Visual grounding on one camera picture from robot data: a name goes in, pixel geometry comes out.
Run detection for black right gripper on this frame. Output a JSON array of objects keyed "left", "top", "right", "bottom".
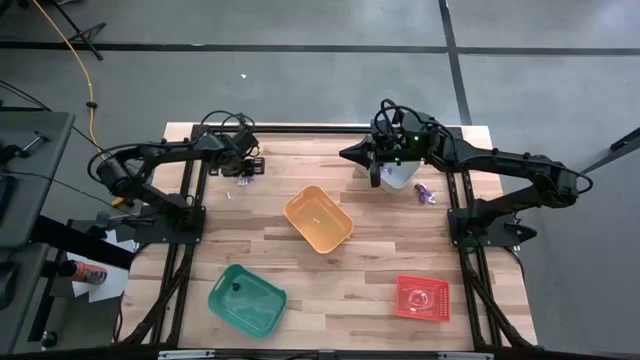
[{"left": 338, "top": 112, "right": 431, "bottom": 189}]

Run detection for orange plastic bin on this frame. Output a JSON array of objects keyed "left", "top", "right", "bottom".
[{"left": 283, "top": 184, "right": 355, "bottom": 255}]

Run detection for green plastic bin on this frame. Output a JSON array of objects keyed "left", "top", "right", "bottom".
[{"left": 207, "top": 263, "right": 288, "bottom": 340}]

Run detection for red perforated basket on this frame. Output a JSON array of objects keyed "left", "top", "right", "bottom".
[{"left": 396, "top": 275, "right": 451, "bottom": 323}]

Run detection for white paper sheets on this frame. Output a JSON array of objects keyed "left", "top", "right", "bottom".
[{"left": 66, "top": 227, "right": 139, "bottom": 305}]

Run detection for grey desk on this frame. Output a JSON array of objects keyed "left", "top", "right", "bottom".
[{"left": 0, "top": 110, "right": 76, "bottom": 354}]

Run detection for black tripod stand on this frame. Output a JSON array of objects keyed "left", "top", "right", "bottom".
[{"left": 49, "top": 0, "right": 108, "bottom": 62}]

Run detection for silver aluminium extrusion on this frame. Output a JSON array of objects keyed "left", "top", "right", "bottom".
[
  {"left": 157, "top": 349, "right": 216, "bottom": 360},
  {"left": 437, "top": 351, "right": 495, "bottom": 360}
]

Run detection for black desk object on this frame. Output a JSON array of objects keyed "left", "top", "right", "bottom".
[{"left": 0, "top": 142, "right": 24, "bottom": 166}]

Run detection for black stand leg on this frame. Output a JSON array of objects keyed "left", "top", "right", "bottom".
[{"left": 549, "top": 127, "right": 640, "bottom": 192}]

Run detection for black aluminium table frame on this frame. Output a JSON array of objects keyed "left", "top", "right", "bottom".
[{"left": 118, "top": 123, "right": 540, "bottom": 351}]

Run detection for yellow floor cable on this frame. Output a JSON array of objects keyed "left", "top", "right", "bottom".
[{"left": 31, "top": 0, "right": 126, "bottom": 207}]

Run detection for metal clamp handle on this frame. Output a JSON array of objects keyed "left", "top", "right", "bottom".
[{"left": 22, "top": 130, "right": 51, "bottom": 155}]

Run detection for black floor cable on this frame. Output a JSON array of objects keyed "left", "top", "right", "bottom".
[{"left": 0, "top": 79, "right": 156, "bottom": 194}]

